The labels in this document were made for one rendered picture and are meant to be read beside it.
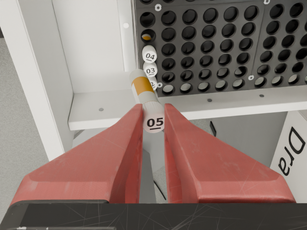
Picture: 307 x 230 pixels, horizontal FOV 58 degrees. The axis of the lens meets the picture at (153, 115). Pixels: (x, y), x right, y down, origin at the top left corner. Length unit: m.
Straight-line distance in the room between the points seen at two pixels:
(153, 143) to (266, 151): 0.98
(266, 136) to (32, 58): 0.45
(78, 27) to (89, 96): 0.08
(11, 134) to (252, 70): 1.40
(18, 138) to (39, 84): 1.34
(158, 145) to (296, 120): 1.13
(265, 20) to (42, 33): 0.19
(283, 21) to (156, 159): 1.37
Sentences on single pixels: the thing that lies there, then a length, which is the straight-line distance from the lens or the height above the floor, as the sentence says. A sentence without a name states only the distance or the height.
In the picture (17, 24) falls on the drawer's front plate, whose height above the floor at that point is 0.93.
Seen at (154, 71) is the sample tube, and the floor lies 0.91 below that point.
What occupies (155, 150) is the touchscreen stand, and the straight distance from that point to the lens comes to 1.53.
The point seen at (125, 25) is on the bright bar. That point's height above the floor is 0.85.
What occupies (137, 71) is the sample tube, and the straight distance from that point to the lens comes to 0.16.
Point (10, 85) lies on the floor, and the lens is 1.40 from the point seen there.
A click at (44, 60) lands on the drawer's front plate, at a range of 0.26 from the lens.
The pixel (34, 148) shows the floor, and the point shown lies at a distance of 1.61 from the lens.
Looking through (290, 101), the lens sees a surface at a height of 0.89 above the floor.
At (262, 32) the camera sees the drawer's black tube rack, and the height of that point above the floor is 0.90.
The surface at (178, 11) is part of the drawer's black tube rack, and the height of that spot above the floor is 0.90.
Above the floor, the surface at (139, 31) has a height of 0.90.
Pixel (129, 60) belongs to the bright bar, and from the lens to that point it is 0.32.
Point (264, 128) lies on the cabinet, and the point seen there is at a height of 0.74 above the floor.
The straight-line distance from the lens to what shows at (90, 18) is 0.31.
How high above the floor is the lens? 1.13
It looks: 53 degrees down
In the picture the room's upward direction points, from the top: 170 degrees clockwise
